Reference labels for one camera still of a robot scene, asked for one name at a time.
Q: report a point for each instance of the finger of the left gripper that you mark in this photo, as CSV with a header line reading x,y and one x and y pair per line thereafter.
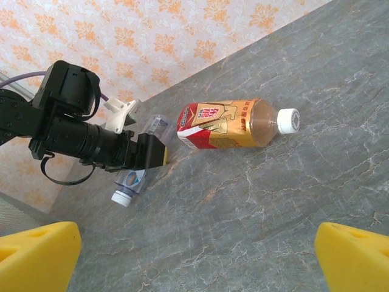
x,y
150,150

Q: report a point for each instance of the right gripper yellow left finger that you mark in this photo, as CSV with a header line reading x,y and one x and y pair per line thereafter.
x,y
36,258

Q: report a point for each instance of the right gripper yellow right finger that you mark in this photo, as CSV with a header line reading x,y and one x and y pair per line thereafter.
x,y
355,261

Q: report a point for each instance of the clear bottle white cap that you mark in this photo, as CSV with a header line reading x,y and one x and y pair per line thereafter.
x,y
133,179

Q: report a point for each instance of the red gold label bottle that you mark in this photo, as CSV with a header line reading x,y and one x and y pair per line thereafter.
x,y
218,127

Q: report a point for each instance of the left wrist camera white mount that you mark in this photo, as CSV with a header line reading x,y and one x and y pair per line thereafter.
x,y
120,115

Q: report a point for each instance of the aluminium frame post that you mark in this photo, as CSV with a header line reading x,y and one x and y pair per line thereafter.
x,y
22,91

